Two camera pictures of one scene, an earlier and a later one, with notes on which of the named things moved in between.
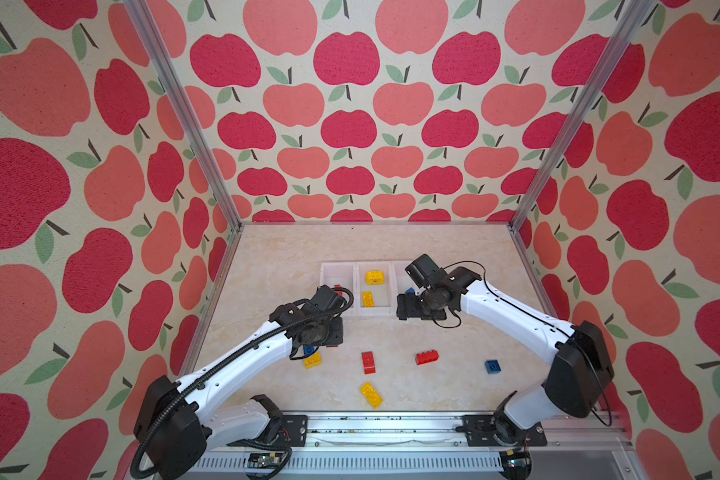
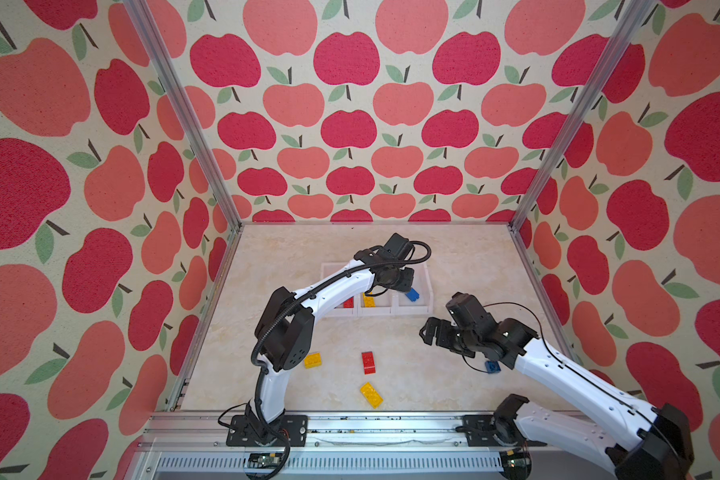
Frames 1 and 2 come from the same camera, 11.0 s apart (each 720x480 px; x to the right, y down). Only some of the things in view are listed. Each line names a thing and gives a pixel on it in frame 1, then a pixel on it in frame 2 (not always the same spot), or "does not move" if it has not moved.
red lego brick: x=368 y=363 does not move
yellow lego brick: x=368 y=299 does not move
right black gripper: x=404 y=308 -> x=439 y=338
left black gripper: x=338 y=334 -> x=408 y=280
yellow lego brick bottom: x=371 y=395 does not move
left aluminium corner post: x=143 y=15 does not move
